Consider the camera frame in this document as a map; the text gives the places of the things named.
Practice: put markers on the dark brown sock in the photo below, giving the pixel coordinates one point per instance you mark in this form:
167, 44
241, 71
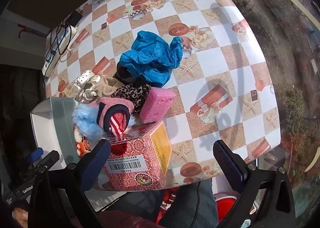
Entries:
122, 73

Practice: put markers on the person's left hand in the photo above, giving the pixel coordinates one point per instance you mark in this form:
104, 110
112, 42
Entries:
20, 215

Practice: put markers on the checkered printed tablecloth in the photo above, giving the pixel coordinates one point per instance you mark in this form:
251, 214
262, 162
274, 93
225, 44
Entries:
225, 38

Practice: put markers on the red bucket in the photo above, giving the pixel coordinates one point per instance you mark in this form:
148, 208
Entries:
225, 205

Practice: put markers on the pink sponge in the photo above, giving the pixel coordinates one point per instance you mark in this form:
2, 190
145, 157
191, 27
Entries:
156, 106

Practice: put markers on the red patterned carton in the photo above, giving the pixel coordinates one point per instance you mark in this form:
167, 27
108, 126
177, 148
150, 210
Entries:
140, 153

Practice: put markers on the person's jeans leg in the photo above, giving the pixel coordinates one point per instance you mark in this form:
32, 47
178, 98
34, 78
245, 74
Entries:
185, 205

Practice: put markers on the black power adapter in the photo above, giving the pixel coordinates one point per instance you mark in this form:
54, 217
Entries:
75, 18

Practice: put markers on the maroon garment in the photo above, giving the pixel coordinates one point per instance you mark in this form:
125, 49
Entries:
130, 220

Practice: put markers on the white cabinet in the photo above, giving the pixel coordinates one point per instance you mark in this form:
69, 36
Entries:
25, 43

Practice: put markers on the red patterned cloth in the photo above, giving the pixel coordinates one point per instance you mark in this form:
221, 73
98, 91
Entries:
168, 199

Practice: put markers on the white cardboard box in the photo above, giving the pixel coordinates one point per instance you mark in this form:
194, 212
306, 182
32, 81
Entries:
50, 128

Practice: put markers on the large blue plastic shoe cover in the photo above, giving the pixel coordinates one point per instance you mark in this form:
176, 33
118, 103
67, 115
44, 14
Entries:
143, 58

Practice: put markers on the pink striped knit sock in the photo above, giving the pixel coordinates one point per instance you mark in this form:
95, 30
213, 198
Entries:
116, 115

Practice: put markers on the light blue fluffy cloth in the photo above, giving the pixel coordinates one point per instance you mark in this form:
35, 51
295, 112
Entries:
85, 121

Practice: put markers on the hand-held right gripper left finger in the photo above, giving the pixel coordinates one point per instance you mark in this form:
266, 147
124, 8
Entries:
96, 163

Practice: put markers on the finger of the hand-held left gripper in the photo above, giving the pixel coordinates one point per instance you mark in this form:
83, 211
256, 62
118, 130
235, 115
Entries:
35, 156
50, 160

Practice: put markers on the leopard print scrunchie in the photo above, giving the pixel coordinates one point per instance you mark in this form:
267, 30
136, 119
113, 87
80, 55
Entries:
135, 94

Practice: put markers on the white power strip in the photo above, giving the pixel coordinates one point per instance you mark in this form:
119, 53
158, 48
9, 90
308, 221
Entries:
71, 33

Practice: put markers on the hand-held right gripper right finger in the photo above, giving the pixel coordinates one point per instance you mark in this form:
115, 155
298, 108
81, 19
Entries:
226, 165

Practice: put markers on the beige sock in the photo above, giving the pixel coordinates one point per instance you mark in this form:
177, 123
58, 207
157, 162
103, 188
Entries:
110, 84

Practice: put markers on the white polka dot scrunchie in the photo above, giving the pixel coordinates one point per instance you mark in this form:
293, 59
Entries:
86, 86

